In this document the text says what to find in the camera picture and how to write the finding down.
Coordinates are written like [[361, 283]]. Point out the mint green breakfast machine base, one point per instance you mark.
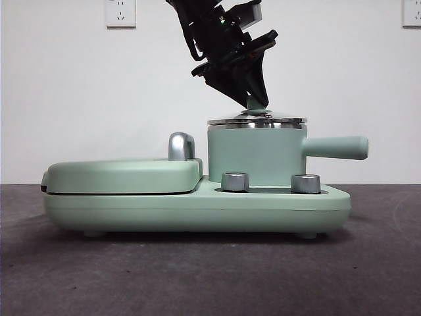
[[197, 210]]

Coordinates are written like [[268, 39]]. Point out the mint green steamer pot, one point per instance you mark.
[[256, 148]]

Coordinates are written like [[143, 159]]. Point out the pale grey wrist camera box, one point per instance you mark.
[[250, 14]]

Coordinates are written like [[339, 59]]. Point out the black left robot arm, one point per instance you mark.
[[194, 6]]

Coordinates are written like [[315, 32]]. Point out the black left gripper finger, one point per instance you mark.
[[257, 75], [228, 84]]

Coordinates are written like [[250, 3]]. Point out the white wall socket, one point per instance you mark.
[[411, 13], [120, 14]]

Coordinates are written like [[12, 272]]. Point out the silver control knob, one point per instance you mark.
[[305, 183], [235, 182]]

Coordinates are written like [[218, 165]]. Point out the glass lid with green knob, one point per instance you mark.
[[255, 104]]

